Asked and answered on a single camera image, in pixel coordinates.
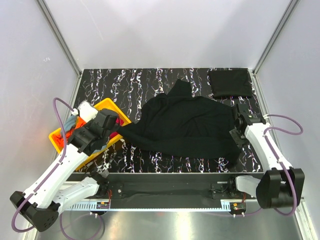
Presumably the black t-shirt with blue logo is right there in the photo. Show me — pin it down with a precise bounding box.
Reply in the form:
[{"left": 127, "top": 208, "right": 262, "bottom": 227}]
[{"left": 117, "top": 79, "right": 241, "bottom": 165}]

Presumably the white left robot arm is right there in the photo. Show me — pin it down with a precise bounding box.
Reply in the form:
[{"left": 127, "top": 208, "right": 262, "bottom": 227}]
[{"left": 10, "top": 108, "right": 120, "bottom": 232}]

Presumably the light blue grey t-shirt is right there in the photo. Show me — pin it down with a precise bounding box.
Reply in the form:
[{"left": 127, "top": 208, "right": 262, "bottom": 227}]
[{"left": 63, "top": 115, "right": 78, "bottom": 132}]

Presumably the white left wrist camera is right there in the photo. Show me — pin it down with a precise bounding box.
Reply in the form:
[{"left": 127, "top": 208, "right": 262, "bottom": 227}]
[{"left": 71, "top": 101, "right": 98, "bottom": 123}]

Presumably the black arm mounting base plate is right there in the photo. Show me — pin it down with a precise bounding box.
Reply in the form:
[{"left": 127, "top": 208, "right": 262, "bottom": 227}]
[{"left": 108, "top": 181, "right": 249, "bottom": 200}]

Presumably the aluminium frame post left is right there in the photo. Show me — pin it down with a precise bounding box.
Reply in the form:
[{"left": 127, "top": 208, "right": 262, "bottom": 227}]
[{"left": 36, "top": 0, "right": 83, "bottom": 77}]

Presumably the red t-shirt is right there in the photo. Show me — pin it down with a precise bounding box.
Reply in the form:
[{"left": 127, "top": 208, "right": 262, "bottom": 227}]
[{"left": 109, "top": 118, "right": 124, "bottom": 139}]

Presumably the yellow plastic bin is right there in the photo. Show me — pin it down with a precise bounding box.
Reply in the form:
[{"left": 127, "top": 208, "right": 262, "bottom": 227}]
[{"left": 48, "top": 98, "right": 131, "bottom": 171}]

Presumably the aluminium frame post right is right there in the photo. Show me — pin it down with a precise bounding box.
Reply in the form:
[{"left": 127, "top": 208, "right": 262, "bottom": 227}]
[{"left": 252, "top": 0, "right": 300, "bottom": 75}]

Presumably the folded black t-shirt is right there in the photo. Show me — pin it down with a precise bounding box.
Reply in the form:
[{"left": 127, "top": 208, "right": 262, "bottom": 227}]
[{"left": 208, "top": 68, "right": 253, "bottom": 98}]

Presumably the orange t-shirt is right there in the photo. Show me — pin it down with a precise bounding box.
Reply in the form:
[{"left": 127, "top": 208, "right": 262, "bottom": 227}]
[{"left": 52, "top": 117, "right": 86, "bottom": 148}]

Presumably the aluminium frame post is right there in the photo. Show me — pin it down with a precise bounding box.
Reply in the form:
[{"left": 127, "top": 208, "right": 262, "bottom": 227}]
[
  {"left": 252, "top": 0, "right": 300, "bottom": 75},
  {"left": 36, "top": 0, "right": 83, "bottom": 77}
]

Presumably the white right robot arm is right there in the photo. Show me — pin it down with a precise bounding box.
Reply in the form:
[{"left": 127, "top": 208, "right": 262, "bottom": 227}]
[{"left": 227, "top": 103, "right": 305, "bottom": 215}]

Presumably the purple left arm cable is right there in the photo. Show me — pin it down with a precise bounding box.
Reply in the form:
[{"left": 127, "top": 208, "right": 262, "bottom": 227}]
[{"left": 11, "top": 97, "right": 106, "bottom": 240}]

